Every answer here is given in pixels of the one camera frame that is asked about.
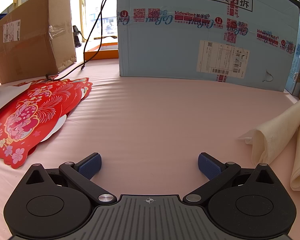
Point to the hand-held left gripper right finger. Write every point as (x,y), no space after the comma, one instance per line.
(208,166)

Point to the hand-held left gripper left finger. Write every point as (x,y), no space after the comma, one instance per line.
(91,165)

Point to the cream cloth shopping bag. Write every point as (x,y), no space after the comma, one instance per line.
(277,135)

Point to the red paper cutout decorations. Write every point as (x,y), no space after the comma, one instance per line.
(27,115)

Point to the white paper sheet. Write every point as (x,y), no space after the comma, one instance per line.
(5,97)

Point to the orange tray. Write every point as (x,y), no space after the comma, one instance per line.
(102,54)

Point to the large light blue cardboard box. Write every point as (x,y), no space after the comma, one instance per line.
(170,52)

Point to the black stand device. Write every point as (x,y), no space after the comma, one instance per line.
(76,36)

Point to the taped brown cardboard box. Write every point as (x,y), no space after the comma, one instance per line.
(32,47)

